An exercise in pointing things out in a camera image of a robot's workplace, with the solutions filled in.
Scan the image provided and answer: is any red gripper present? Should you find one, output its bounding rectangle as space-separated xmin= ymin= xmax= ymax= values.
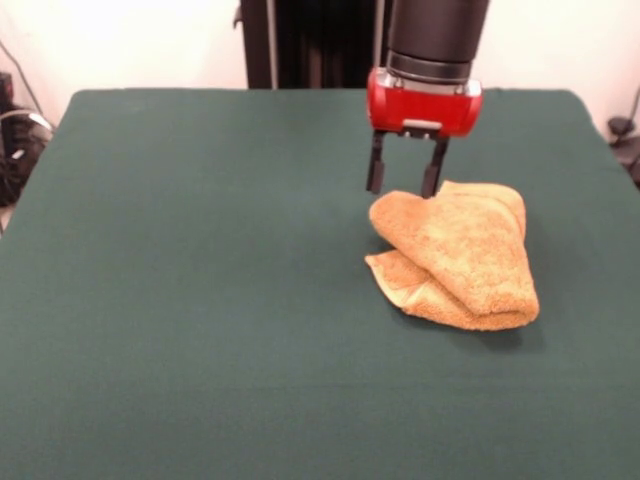
xmin=364 ymin=67 xmax=485 ymax=200

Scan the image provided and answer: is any tan terry cloth towel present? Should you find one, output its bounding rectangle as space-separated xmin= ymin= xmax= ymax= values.
xmin=363 ymin=179 xmax=541 ymax=332

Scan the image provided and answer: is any dark green table cloth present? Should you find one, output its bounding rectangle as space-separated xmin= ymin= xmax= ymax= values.
xmin=0 ymin=87 xmax=640 ymax=480

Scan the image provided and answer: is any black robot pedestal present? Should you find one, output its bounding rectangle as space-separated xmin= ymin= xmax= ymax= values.
xmin=233 ymin=0 xmax=396 ymax=90

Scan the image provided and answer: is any grey pedestal leg round foot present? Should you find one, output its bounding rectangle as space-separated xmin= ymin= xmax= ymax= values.
xmin=607 ymin=116 xmax=640 ymax=150

